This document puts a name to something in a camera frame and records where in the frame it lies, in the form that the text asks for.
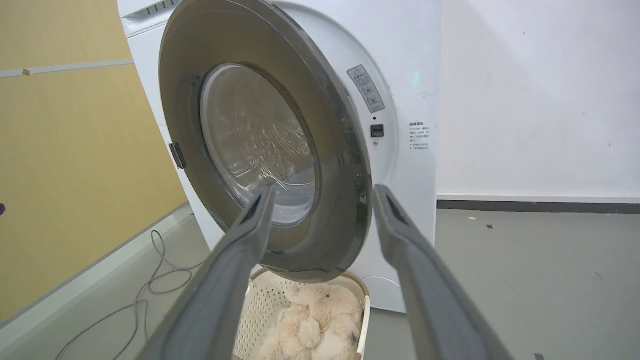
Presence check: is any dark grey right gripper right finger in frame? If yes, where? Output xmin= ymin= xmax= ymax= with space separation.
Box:
xmin=372 ymin=184 xmax=515 ymax=360

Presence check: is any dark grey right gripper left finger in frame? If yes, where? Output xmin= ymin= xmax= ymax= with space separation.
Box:
xmin=136 ymin=183 xmax=277 ymax=360

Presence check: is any grey round washing machine door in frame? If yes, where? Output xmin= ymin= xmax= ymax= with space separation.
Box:
xmin=158 ymin=0 xmax=374 ymax=284

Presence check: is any white front-load washing machine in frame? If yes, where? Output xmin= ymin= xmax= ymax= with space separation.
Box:
xmin=117 ymin=0 xmax=443 ymax=314

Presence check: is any cream perforated laundry basket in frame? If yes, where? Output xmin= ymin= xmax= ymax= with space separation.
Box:
xmin=232 ymin=268 xmax=372 ymax=360

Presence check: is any beige plush teddy bear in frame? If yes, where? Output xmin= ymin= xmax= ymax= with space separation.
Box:
xmin=256 ymin=283 xmax=364 ymax=360

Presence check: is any thin grey floor cable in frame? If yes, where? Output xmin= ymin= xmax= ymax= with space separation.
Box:
xmin=54 ymin=229 xmax=207 ymax=360

